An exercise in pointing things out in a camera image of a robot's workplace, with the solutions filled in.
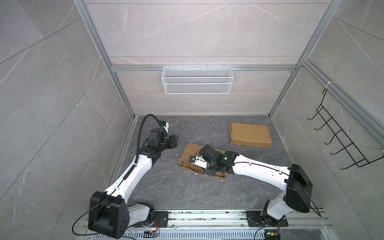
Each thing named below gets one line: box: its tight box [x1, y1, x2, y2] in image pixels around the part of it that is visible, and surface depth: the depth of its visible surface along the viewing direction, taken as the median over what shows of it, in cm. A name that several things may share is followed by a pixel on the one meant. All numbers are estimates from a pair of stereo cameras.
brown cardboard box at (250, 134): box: [229, 122, 273, 148], surface depth 103 cm
